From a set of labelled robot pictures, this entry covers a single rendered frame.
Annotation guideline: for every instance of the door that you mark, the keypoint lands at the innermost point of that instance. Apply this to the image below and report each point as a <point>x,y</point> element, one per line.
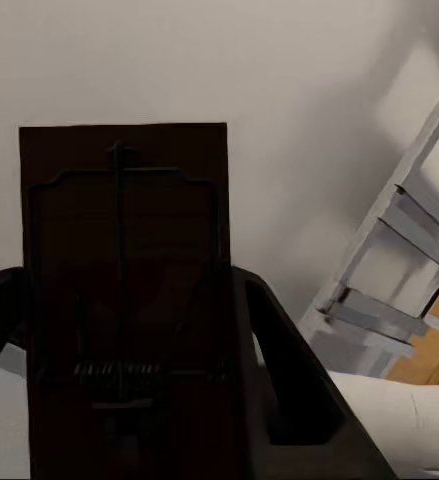
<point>422,367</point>

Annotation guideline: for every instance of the mousetrap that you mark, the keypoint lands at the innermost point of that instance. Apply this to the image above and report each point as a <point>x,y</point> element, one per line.
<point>126,257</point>

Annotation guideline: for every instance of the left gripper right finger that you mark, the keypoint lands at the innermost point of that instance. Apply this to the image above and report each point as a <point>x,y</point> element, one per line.
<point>329,442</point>

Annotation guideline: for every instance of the towel rack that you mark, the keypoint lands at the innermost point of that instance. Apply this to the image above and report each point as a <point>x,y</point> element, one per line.
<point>384,212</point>

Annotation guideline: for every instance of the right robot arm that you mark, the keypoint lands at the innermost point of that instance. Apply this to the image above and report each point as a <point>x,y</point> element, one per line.
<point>402,420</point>

